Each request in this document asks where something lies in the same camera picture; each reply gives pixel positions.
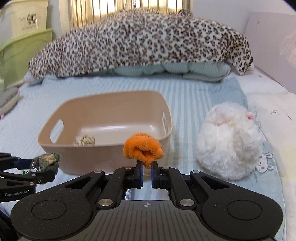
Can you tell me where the leopard print blanket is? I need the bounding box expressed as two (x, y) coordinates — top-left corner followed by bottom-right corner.
(28, 9), (253, 79)

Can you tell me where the orange plush toy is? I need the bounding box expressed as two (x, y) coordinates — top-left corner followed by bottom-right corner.
(122, 133), (165, 169)

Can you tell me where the white fluffy plush toy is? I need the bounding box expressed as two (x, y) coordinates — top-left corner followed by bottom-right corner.
(196, 101), (263, 180)

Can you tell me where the beige plastic storage basket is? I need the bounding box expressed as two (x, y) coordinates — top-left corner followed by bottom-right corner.
(38, 90), (173, 176)

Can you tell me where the blue striped bed sheet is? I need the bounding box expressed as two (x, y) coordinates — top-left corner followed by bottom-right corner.
(1, 75), (286, 240)

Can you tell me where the dark green foil packet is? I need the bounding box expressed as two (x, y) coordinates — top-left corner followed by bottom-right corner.
(30, 153), (61, 174)

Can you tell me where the pink headboard panel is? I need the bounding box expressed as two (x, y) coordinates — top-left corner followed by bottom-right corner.
(244, 12), (295, 93)

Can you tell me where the grey slipper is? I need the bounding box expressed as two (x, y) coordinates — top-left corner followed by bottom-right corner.
(0, 86), (20, 115)

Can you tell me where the light green quilted comforter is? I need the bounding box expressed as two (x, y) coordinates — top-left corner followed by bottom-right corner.
(94, 61), (231, 82)

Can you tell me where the green bedside cabinet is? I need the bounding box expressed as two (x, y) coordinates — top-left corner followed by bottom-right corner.
(1, 29), (53, 87)

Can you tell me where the floral yellow white scrunchie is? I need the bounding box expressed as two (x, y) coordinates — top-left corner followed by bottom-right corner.
(74, 134), (95, 146)

